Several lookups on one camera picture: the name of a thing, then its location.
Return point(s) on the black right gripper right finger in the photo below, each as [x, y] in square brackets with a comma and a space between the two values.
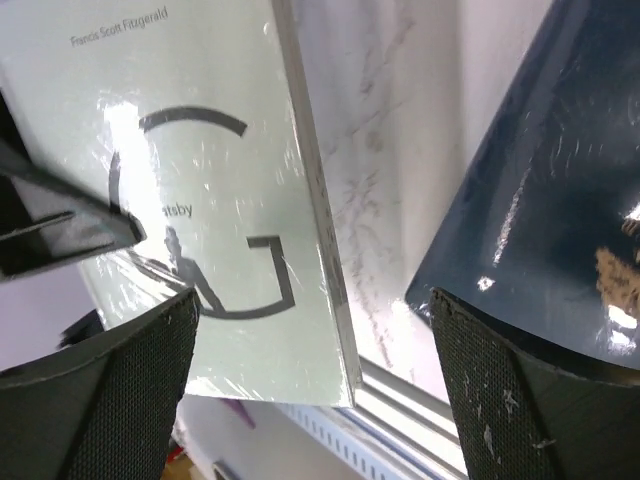
[526, 408]

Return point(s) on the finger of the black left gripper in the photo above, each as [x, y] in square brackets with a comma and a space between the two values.
[47, 222]

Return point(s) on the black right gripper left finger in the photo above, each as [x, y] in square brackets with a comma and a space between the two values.
[103, 408]

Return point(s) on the pale grey Gatsby book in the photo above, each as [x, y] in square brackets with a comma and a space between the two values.
[193, 117]

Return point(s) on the dark navy blue book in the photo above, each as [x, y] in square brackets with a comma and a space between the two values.
[543, 233]

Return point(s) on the aluminium mounting rail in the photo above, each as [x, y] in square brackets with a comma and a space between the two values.
[414, 424]

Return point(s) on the white slotted cable duct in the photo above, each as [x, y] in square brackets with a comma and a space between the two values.
[349, 442]

